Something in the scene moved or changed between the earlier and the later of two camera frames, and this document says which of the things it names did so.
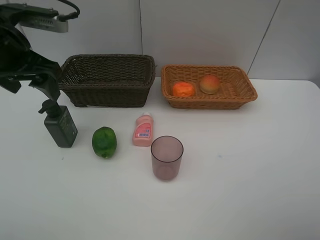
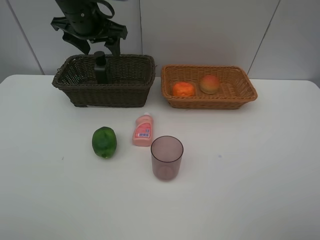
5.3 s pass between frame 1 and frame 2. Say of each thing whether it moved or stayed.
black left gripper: moved
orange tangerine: stayed
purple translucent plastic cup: stayed
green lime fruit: stayed
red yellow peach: stayed
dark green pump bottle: moved
